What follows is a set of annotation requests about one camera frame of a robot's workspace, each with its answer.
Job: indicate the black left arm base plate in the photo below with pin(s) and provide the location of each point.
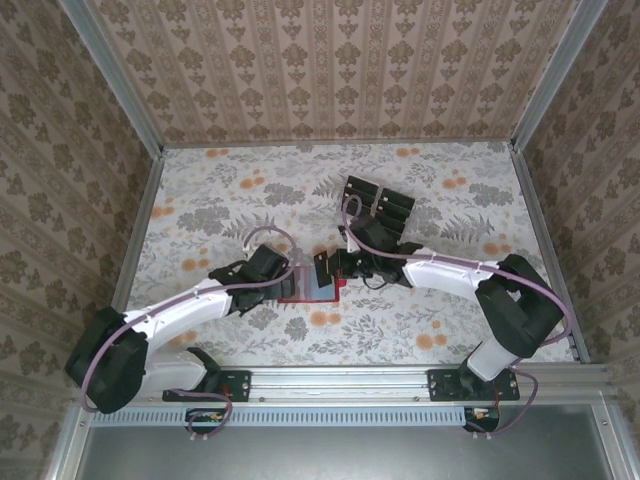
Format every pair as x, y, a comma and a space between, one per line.
240, 392

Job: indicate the black compartment tray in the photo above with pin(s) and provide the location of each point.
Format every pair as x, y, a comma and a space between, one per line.
376, 200

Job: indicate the aluminium back rail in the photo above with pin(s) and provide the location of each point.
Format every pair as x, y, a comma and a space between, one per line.
340, 144

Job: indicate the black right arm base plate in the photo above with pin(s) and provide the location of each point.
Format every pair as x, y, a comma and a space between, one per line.
437, 392

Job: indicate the floral table cover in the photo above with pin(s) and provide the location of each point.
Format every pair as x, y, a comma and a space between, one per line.
225, 170

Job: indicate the aluminium mounting rail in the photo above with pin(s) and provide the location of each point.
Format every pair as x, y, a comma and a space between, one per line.
340, 382

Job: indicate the aluminium corner post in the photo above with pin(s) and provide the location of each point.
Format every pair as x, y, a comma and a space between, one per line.
555, 75
117, 75

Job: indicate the aluminium side rail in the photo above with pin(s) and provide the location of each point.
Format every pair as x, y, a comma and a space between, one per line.
139, 225
549, 250

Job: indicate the grey metal sheet panel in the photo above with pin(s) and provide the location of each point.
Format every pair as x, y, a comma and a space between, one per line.
340, 455

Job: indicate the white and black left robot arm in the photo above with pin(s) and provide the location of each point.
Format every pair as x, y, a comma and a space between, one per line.
185, 312

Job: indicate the red card holder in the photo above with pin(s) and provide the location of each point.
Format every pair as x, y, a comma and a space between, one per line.
310, 289

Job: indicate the aluminium frame bar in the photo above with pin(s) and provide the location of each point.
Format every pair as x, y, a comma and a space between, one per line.
612, 450
65, 452

